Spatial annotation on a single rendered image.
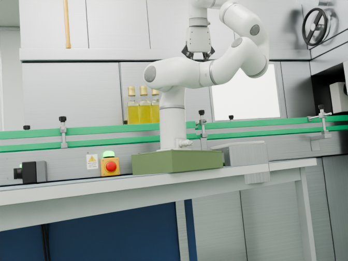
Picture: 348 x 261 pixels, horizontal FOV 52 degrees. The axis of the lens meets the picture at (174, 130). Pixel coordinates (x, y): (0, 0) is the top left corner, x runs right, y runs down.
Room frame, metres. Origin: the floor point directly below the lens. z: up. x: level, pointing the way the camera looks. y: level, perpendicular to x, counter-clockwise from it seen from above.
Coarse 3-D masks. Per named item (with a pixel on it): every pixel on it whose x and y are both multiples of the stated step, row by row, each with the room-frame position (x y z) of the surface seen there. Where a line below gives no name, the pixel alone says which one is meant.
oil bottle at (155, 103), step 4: (152, 100) 1.67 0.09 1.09; (156, 100) 1.66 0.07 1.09; (152, 104) 1.65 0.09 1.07; (156, 104) 1.65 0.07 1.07; (152, 108) 1.65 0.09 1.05; (156, 108) 1.65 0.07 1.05; (152, 112) 1.65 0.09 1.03; (156, 112) 1.65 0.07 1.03; (152, 116) 1.65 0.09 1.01; (156, 116) 1.65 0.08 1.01; (156, 120) 1.65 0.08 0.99
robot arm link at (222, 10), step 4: (216, 0) 1.28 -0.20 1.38; (220, 0) 1.29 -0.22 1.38; (224, 0) 1.30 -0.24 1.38; (228, 0) 1.30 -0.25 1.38; (232, 0) 1.19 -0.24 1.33; (236, 0) 1.22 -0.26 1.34; (216, 4) 1.30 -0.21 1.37; (220, 4) 1.30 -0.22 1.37; (224, 4) 1.18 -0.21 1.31; (228, 4) 1.17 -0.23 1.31; (232, 4) 1.17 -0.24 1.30; (212, 8) 1.33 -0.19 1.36; (216, 8) 1.33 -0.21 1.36; (220, 8) 1.33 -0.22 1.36; (224, 8) 1.18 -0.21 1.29; (220, 12) 1.19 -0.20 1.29; (224, 12) 1.18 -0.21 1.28; (220, 16) 1.20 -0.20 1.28
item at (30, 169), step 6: (24, 162) 1.30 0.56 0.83; (30, 162) 1.30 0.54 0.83; (36, 162) 1.31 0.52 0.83; (42, 162) 1.32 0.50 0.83; (24, 168) 1.30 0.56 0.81; (30, 168) 1.30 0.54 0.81; (36, 168) 1.31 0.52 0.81; (42, 168) 1.31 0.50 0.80; (24, 174) 1.30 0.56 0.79; (30, 174) 1.30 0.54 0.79; (36, 174) 1.32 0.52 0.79; (42, 174) 1.31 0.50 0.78; (24, 180) 1.30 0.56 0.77; (30, 180) 1.30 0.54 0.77; (36, 180) 1.31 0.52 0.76; (42, 180) 1.31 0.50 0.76
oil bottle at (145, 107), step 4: (144, 100) 1.64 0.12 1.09; (148, 100) 1.65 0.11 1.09; (140, 104) 1.63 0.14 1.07; (144, 104) 1.64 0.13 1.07; (148, 104) 1.64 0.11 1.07; (140, 108) 1.63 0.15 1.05; (144, 108) 1.64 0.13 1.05; (148, 108) 1.64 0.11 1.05; (140, 112) 1.63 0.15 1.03; (144, 112) 1.64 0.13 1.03; (148, 112) 1.64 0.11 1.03; (140, 116) 1.64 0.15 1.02; (144, 116) 1.64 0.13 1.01; (148, 116) 1.64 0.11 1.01; (144, 120) 1.63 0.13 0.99; (148, 120) 1.64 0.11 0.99; (152, 120) 1.65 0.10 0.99
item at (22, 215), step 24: (120, 192) 1.06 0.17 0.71; (144, 192) 1.12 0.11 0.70; (168, 192) 1.18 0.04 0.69; (192, 192) 1.25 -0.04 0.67; (216, 192) 1.32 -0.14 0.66; (0, 216) 0.85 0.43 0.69; (24, 216) 0.89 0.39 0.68; (48, 216) 0.92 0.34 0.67; (72, 216) 0.97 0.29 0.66; (312, 240) 1.70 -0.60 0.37
